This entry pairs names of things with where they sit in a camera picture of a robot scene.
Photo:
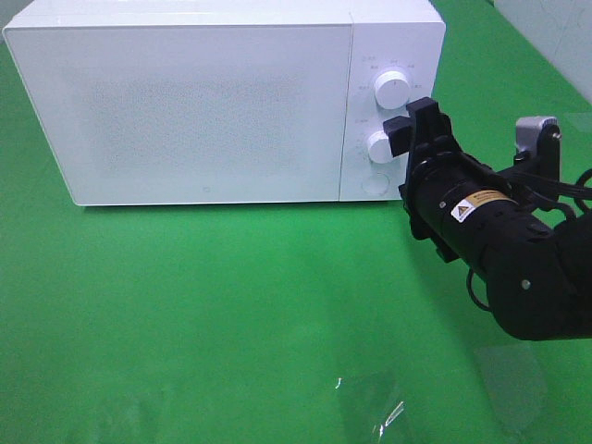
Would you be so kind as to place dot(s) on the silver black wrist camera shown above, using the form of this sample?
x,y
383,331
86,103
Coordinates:
x,y
538,146

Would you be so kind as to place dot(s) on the round microwave door button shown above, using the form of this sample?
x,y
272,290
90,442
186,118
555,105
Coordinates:
x,y
376,185

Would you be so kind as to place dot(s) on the white microwave oven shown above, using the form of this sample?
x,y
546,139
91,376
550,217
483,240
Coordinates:
x,y
405,35

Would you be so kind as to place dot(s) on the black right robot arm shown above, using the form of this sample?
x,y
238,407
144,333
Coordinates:
x,y
522,230

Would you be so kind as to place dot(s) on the white microwave knob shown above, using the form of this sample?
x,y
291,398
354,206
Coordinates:
x,y
378,148
392,89

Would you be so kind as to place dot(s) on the white microwave door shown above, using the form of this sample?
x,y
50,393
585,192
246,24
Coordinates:
x,y
190,115

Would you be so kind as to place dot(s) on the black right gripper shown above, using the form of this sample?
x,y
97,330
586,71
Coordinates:
x,y
440,179

